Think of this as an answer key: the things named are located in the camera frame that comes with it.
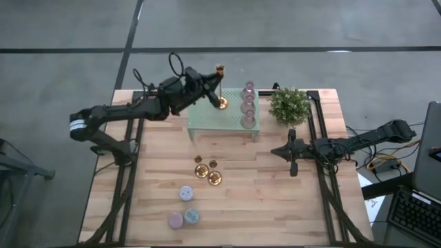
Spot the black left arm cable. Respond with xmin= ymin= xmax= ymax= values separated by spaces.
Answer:
xmin=132 ymin=52 xmax=185 ymax=91

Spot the black power box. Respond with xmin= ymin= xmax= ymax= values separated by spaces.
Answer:
xmin=373 ymin=161 xmax=402 ymax=175

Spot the black aluminium table frame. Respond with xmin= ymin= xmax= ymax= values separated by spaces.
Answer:
xmin=79 ymin=82 xmax=375 ymax=247

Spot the grey metal stand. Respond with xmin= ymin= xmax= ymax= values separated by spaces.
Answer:
xmin=0 ymin=137 xmax=57 ymax=248

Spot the pink ribbed glass candle holder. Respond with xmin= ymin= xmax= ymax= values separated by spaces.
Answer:
xmin=240 ymin=80 xmax=258 ymax=99
xmin=240 ymin=94 xmax=258 ymax=114
xmin=240 ymin=109 xmax=258 ymax=130

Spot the white paper sheet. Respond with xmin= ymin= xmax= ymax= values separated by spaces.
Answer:
xmin=357 ymin=172 xmax=386 ymax=223

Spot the black keyboard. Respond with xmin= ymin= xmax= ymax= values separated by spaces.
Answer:
xmin=387 ymin=185 xmax=441 ymax=247

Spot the grey laptop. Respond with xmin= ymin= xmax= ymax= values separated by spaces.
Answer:
xmin=411 ymin=101 xmax=441 ymax=201

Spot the pink round candle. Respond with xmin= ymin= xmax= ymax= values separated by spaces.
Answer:
xmin=167 ymin=211 xmax=185 ymax=230

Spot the potted artificial green plant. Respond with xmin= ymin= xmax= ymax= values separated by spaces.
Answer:
xmin=268 ymin=87 xmax=313 ymax=127

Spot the yellow cable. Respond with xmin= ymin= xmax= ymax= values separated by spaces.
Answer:
xmin=366 ymin=138 xmax=422 ymax=174

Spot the medium brass candlestick holder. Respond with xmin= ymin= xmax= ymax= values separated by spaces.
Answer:
xmin=215 ymin=63 xmax=229 ymax=111

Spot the short brass candlestick holder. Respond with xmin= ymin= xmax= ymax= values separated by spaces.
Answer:
xmin=193 ymin=154 xmax=210 ymax=179

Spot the green perforated metal shelf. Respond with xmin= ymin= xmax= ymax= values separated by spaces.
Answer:
xmin=187 ymin=87 xmax=261 ymax=142

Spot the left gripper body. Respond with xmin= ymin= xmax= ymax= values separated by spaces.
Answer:
xmin=168 ymin=66 xmax=206 ymax=116

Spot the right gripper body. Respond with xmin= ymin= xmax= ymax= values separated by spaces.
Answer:
xmin=288 ymin=128 xmax=316 ymax=178

